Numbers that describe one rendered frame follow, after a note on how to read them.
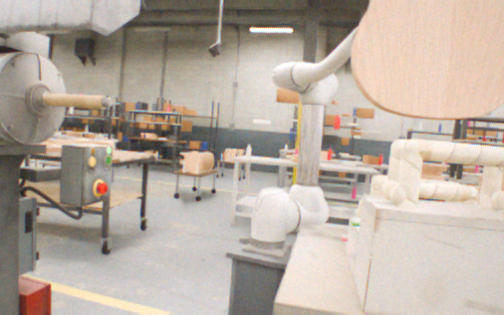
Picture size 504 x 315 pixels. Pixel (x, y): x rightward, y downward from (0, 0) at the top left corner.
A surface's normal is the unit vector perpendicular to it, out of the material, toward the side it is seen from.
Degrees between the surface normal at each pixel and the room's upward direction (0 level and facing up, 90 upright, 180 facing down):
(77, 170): 90
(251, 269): 90
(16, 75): 85
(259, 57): 90
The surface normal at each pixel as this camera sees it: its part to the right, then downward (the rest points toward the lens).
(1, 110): 0.73, 0.25
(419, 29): -0.20, 0.05
